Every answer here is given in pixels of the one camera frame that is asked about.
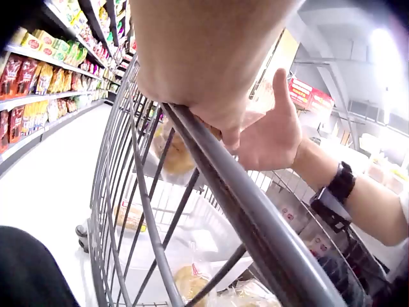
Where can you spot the person's body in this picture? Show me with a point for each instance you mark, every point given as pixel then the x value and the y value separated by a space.
pixel 383 259

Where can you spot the full shop shelf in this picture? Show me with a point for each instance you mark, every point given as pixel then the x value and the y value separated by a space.
pixel 48 73

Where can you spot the person's right thumb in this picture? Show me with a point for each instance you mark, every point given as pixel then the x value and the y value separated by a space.
pixel 282 89

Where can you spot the black wrist band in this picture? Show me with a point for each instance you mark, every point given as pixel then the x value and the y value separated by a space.
pixel 342 185

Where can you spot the clear bread packet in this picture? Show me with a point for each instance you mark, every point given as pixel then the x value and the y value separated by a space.
pixel 129 216
pixel 246 295
pixel 177 153
pixel 188 283

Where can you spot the person's legs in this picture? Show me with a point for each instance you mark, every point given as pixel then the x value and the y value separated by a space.
pixel 28 271

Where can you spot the person's left fingers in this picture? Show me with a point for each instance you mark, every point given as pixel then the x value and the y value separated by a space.
pixel 230 137

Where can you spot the white plastic bag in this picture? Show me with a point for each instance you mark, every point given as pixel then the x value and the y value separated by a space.
pixel 204 236

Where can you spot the person's right hand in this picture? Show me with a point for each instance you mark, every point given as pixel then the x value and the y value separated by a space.
pixel 274 144

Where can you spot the red hanging sign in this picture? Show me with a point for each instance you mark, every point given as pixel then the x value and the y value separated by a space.
pixel 300 91
pixel 324 100

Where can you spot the white display counter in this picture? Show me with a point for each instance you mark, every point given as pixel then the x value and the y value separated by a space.
pixel 383 172

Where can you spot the person's left hand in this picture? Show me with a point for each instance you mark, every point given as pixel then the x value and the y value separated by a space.
pixel 198 54

